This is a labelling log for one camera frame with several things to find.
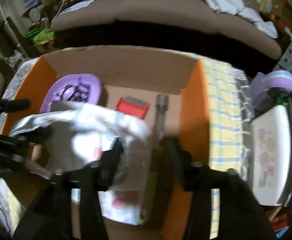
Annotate white printed tote bag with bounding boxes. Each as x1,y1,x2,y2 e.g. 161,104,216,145
9,101,151,225

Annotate red comb case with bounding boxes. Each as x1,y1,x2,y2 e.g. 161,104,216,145
115,96,149,120

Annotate green handled tool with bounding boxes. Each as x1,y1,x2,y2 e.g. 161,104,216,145
140,93,169,224

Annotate purple oval tray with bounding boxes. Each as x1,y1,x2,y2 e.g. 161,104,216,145
39,74,102,113

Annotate yellow plaid tablecloth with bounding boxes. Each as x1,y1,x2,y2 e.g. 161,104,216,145
203,57,248,239

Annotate purple round container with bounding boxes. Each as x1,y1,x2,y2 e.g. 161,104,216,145
250,70,292,111

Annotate orange cardboard box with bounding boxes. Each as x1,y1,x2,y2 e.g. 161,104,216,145
2,46,209,239

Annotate brown sofa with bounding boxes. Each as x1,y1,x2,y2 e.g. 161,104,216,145
51,0,282,60

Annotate white clothes on sofa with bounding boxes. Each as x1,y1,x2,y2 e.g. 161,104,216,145
203,0,278,38

